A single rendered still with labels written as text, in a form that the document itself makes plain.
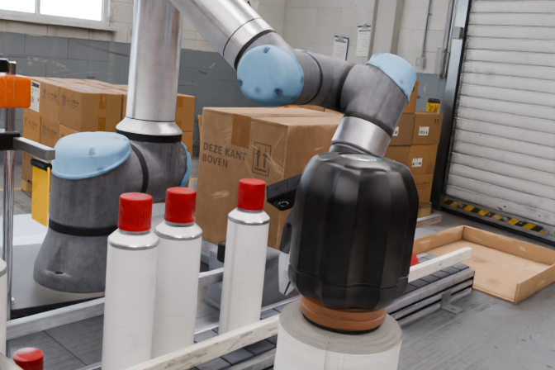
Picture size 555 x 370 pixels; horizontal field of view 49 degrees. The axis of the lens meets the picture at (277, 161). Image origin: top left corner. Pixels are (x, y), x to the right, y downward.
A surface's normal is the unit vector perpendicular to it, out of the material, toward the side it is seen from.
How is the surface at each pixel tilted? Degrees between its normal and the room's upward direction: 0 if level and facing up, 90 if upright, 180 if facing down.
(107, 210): 91
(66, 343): 0
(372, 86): 61
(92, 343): 0
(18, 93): 90
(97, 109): 90
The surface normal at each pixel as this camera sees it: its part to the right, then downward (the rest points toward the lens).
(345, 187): -0.27, -0.27
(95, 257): 0.55, -0.10
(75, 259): 0.14, -0.13
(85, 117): 0.60, 0.19
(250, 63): -0.46, 0.10
